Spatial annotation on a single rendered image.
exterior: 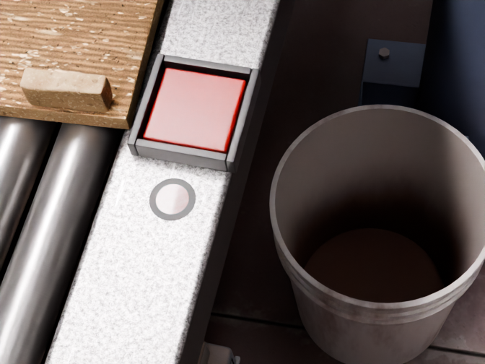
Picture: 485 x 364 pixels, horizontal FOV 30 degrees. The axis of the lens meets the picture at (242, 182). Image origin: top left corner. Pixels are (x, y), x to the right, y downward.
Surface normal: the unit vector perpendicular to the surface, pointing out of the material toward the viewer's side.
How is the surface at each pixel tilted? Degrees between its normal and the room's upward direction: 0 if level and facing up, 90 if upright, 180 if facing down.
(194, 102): 0
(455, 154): 87
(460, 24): 90
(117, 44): 0
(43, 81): 12
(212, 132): 0
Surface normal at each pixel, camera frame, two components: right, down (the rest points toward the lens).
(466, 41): -0.55, 0.77
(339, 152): 0.36, 0.79
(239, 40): -0.08, -0.45
